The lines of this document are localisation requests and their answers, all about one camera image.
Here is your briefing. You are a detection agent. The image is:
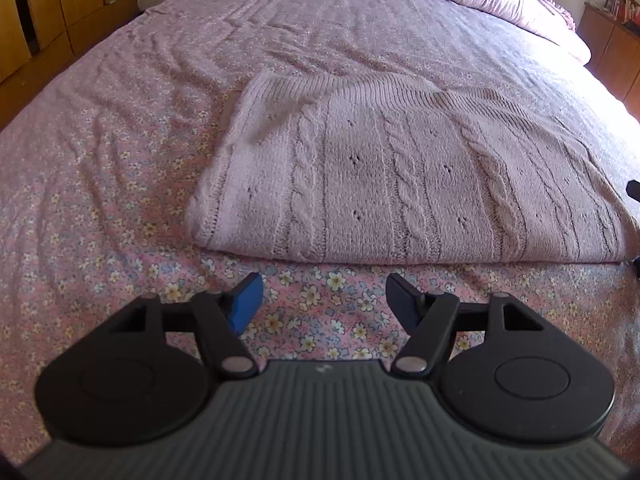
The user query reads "pale pink ruffled comforter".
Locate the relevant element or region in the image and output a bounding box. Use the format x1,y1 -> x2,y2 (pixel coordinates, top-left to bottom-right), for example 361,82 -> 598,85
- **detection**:
400,0 -> 592,64

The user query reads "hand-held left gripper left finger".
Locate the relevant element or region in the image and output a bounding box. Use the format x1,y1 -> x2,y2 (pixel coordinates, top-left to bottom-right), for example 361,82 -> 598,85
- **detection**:
106,272 -> 265,379

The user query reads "brown wooden cabinet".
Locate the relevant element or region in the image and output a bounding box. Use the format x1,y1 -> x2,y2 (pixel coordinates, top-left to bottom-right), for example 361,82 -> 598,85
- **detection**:
579,2 -> 640,99

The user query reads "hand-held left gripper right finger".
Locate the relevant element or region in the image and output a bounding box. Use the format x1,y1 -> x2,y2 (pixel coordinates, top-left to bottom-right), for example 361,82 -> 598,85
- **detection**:
385,273 -> 547,378

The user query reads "row of books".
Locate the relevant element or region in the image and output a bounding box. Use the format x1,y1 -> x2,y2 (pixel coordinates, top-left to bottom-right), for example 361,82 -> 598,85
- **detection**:
602,0 -> 640,24

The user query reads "pink floral bedsheet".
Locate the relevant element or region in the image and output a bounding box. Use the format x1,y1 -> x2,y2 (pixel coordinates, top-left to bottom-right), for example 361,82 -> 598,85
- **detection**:
0,0 -> 640,463

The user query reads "pink cable-knit cardigan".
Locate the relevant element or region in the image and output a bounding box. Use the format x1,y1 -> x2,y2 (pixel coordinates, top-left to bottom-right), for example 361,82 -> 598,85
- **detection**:
185,70 -> 632,267

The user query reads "light wooden wardrobe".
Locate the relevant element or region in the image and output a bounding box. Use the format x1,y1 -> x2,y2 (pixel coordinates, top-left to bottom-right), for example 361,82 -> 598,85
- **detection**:
0,0 -> 142,87

